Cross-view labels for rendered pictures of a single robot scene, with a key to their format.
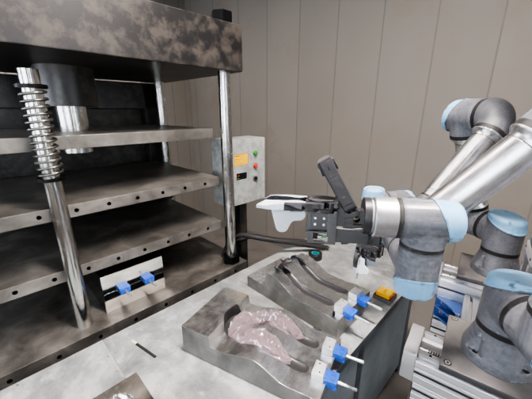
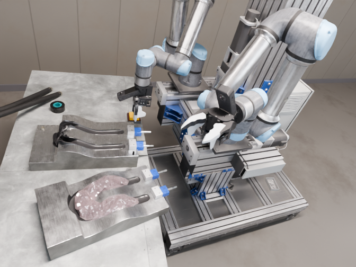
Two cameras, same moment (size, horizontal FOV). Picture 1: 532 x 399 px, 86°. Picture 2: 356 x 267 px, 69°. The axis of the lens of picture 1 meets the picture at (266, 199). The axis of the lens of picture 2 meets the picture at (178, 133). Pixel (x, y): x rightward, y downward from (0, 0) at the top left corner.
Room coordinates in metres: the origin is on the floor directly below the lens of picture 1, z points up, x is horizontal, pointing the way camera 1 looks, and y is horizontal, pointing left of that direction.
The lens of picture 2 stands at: (0.40, 0.48, 1.88)
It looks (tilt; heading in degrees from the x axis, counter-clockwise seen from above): 42 degrees down; 292
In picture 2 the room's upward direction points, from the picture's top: 16 degrees clockwise
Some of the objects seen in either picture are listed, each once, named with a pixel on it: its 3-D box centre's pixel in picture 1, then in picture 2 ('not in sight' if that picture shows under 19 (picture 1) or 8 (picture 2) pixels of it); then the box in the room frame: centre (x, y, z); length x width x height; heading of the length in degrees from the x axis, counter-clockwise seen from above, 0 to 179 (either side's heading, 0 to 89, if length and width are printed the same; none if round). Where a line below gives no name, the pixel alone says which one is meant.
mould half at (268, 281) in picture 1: (304, 283); (87, 141); (1.13, -0.18, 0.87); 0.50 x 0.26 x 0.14; 45
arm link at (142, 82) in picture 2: not in sight; (142, 78); (0.99, -0.39, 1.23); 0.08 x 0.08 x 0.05
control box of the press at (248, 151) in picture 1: (241, 246); not in sight; (1.78, 0.17, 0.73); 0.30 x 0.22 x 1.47; 135
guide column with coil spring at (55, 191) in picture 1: (70, 256); not in sight; (0.97, 0.74, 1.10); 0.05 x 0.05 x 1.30
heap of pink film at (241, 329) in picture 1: (264, 327); (106, 194); (0.82, 0.01, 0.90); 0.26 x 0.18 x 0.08; 62
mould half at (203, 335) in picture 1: (262, 338); (105, 202); (0.82, 0.01, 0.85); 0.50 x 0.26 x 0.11; 62
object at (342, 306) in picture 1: (352, 314); (141, 145); (0.90, -0.33, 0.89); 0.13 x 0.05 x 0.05; 45
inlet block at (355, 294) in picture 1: (366, 302); (139, 131); (0.97, -0.40, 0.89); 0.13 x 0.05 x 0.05; 45
